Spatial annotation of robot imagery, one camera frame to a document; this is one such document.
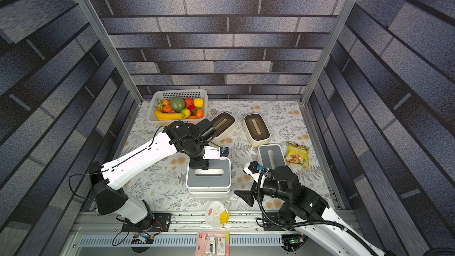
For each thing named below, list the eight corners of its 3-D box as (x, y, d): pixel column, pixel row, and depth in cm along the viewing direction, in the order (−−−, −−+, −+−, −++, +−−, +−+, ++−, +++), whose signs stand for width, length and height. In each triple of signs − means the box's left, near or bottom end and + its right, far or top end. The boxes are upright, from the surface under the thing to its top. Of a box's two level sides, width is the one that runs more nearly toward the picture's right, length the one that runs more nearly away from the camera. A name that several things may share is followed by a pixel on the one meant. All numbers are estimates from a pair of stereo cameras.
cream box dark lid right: (244, 147, 99) (245, 141, 94) (243, 120, 112) (243, 113, 107) (269, 147, 99) (271, 141, 94) (265, 120, 112) (266, 113, 107)
